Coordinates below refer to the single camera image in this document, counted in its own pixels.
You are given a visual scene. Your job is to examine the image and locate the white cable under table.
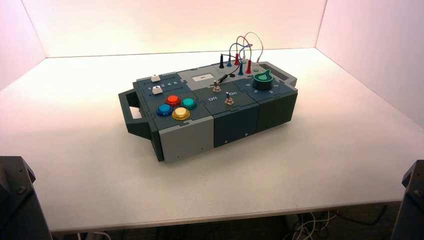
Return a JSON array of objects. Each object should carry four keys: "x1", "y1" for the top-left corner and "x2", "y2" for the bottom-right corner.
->
[{"x1": 76, "y1": 230, "x2": 113, "y2": 240}]

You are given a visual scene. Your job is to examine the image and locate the red round push button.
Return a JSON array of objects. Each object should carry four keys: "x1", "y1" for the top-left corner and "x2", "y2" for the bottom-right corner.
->
[{"x1": 164, "y1": 95, "x2": 182, "y2": 108}]

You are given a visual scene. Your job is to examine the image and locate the white cables under table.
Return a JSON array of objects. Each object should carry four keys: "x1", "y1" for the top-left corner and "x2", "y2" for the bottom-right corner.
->
[{"x1": 290, "y1": 209, "x2": 339, "y2": 240}]

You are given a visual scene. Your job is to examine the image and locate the blue round push button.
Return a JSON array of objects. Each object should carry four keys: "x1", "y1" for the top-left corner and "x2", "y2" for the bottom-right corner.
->
[{"x1": 155, "y1": 103, "x2": 174, "y2": 118}]

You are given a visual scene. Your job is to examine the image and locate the black patch cable with plugs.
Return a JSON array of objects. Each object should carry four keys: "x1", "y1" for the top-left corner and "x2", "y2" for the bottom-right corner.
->
[{"x1": 217, "y1": 52, "x2": 242, "y2": 84}]

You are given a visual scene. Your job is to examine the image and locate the red patch cable with plugs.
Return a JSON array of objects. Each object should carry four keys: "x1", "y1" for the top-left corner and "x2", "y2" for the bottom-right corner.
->
[{"x1": 233, "y1": 35, "x2": 253, "y2": 75}]

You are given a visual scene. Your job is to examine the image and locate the green rotary knob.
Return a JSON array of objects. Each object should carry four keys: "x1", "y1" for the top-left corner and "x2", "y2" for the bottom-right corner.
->
[{"x1": 252, "y1": 69, "x2": 275, "y2": 92}]

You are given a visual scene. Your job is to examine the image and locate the black cable under table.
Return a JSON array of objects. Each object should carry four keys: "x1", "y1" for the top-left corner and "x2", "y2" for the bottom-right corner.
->
[{"x1": 335, "y1": 204, "x2": 389, "y2": 227}]

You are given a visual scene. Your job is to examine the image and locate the green round push button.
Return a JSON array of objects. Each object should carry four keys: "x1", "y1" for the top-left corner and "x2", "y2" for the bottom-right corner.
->
[{"x1": 180, "y1": 97, "x2": 198, "y2": 111}]

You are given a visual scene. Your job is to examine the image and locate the white patch cable with plugs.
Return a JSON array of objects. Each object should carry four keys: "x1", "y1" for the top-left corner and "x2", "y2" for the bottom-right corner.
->
[{"x1": 241, "y1": 31, "x2": 265, "y2": 73}]

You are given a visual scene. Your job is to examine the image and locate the yellow round push button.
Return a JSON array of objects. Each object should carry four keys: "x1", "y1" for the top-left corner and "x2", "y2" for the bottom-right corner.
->
[{"x1": 171, "y1": 106, "x2": 192, "y2": 122}]

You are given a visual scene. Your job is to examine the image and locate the grey and teal control box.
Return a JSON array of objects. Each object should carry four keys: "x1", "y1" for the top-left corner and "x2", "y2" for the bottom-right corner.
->
[{"x1": 118, "y1": 61, "x2": 298, "y2": 164}]

